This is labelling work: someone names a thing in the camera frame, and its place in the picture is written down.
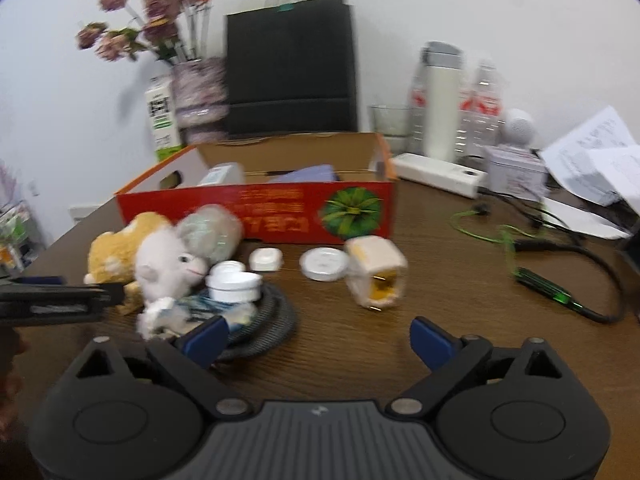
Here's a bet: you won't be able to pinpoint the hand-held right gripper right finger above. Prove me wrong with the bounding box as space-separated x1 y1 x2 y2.
385 316 563 421

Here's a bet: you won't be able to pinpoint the wooden desktop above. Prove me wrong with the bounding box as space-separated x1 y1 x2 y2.
20 175 640 480

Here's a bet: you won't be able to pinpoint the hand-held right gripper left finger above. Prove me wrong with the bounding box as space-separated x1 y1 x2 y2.
75 316 253 421

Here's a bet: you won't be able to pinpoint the black paper bag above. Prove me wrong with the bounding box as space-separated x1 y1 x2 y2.
222 0 359 137

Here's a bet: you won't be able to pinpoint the white yellow cube charger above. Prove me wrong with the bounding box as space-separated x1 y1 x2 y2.
344 236 408 309

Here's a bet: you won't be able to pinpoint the small white square case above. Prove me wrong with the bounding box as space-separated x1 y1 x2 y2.
248 247 284 273

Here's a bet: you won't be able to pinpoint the clear plastic ball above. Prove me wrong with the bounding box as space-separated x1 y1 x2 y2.
176 204 244 264

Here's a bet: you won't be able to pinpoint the white round disc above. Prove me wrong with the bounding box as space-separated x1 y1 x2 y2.
299 246 349 282

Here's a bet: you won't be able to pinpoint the black and green plug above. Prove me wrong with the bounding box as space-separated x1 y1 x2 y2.
515 266 573 306

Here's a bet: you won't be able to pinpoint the white printed tin box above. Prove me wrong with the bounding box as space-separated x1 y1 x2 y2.
482 144 551 202

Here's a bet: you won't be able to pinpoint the white and green milk carton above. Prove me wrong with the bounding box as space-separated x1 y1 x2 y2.
144 74 183 163

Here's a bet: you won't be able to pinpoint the red cardboard box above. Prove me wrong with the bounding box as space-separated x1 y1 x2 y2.
115 132 398 246

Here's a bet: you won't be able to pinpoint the white round speaker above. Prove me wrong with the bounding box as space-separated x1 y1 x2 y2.
500 108 541 150

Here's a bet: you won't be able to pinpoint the black cable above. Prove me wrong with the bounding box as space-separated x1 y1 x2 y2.
475 187 626 323

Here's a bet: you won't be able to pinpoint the white power bank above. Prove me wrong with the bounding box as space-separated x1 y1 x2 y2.
390 152 488 199

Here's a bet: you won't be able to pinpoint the printed paper sheets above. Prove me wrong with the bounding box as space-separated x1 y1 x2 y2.
540 105 640 240

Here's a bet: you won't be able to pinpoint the clear drinking glass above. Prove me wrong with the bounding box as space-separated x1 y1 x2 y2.
368 104 413 153

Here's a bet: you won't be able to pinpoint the green cable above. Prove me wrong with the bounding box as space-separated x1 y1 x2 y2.
450 207 521 276

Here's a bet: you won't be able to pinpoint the white plush toy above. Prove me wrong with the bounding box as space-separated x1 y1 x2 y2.
134 225 208 338

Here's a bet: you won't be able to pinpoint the white round jar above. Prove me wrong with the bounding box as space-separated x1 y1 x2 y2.
206 261 262 304

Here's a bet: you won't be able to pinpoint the grey braided cable coil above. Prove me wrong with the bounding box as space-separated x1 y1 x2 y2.
215 282 299 361

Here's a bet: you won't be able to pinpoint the white thermos bottle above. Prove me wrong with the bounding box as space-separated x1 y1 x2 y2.
419 41 466 163

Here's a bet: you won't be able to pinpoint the pink patterned vase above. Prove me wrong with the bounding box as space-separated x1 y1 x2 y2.
170 57 231 146

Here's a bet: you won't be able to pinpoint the purple cloth pouch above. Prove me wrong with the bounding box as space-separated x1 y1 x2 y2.
267 165 341 184

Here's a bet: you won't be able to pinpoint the rack of colourful packets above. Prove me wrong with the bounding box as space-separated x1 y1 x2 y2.
0 160 41 271

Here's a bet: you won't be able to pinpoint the yellow plush toy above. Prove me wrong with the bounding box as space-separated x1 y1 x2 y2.
84 211 173 306

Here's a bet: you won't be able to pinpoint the white wall socket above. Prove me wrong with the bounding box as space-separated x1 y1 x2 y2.
67 203 108 221

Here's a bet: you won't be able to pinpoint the pink artificial flowers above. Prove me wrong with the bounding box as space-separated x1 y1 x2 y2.
75 0 218 66

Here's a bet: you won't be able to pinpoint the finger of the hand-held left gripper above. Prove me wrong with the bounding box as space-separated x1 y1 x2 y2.
0 276 126 328

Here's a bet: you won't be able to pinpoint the blue and white packet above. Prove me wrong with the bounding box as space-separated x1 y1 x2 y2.
175 295 256 333

